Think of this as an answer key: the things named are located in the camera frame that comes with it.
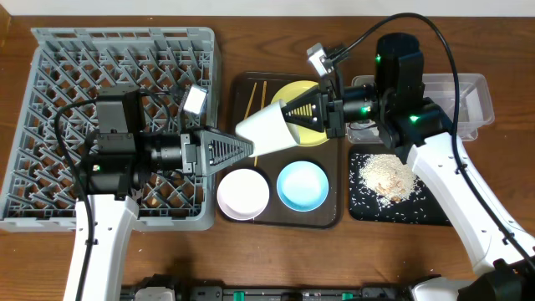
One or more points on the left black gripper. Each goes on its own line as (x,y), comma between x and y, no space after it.
(189,152)

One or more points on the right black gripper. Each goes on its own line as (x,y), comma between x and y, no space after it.
(334,111)

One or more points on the white plastic cup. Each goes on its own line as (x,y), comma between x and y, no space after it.
(268,130)

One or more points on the wooden chopstick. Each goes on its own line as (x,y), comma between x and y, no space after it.
(264,90)
(250,100)

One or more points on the light blue bowl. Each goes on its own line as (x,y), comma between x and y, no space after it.
(302,186)

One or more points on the rice and food scraps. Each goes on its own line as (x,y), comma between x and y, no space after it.
(388,182)

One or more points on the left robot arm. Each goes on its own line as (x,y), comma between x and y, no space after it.
(120,159)

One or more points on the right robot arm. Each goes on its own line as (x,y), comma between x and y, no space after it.
(423,137)

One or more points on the clear plastic waste bin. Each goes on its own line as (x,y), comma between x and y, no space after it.
(475,108)

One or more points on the yellow round plate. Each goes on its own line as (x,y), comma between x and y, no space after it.
(289,92)

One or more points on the pink round bowl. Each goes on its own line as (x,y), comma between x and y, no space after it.
(243,194)

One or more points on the dark brown serving tray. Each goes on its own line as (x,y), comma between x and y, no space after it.
(329,156)

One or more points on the black plastic tray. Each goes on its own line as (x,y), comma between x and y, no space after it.
(368,205)

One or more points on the grey plastic dish rack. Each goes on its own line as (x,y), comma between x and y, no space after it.
(69,66)

